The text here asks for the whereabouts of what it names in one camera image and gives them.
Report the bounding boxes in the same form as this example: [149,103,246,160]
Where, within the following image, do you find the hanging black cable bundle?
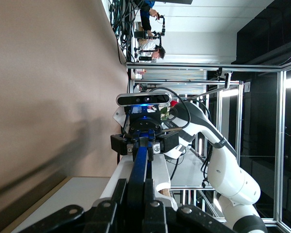
[108,0,136,64]

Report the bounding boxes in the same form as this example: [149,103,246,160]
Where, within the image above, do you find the black handheld gripper rig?
[155,14,166,37]

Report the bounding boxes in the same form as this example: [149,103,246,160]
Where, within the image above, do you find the person in white shirt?
[137,40,166,63]

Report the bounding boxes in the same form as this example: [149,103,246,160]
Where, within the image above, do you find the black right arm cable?
[149,86,192,131]

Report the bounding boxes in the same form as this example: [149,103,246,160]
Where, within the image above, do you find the brown table cover sheet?
[0,0,131,202]

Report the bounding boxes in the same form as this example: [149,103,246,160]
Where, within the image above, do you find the artificial rose with leaves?
[160,100,179,121]

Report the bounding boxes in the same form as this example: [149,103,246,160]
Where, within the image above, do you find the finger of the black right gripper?
[111,132,138,161]
[147,131,179,161]

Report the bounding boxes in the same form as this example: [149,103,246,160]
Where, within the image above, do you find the white table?
[11,177,112,233]

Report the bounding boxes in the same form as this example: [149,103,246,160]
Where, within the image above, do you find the white-fronted drawer with handle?
[99,152,178,212]

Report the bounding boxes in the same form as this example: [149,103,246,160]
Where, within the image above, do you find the person in dark jacket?
[133,0,161,37]

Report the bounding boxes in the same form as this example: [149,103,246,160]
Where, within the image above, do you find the black metal drawer handle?
[127,130,153,233]

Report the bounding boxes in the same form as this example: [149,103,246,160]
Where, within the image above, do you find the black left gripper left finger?
[19,179,127,233]

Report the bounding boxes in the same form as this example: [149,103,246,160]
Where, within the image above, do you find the small black mounted camera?
[224,71,232,90]

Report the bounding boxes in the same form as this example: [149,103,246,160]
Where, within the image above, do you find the aluminium profile frame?
[126,62,291,233]

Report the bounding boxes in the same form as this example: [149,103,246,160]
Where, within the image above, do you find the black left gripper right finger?
[142,179,236,233]

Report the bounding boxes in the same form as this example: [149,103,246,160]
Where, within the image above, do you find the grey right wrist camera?
[115,93,172,107]

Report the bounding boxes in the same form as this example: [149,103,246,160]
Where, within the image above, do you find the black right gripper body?
[129,117,162,133]

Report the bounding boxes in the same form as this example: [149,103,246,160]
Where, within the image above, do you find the wooden drawer cabinet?
[3,176,75,233]

